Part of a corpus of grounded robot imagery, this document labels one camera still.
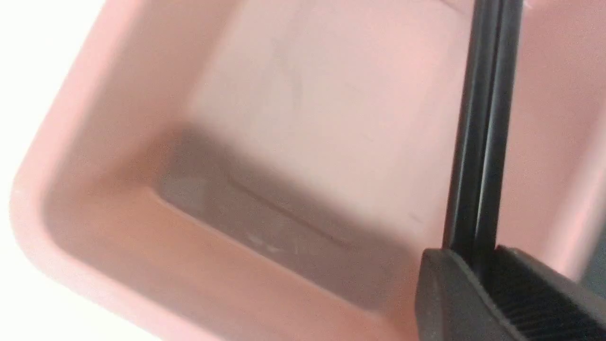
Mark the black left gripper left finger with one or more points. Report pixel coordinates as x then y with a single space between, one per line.
451 304

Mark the pink plastic bin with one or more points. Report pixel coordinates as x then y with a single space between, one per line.
273 170

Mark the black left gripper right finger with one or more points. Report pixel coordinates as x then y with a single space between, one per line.
541 304

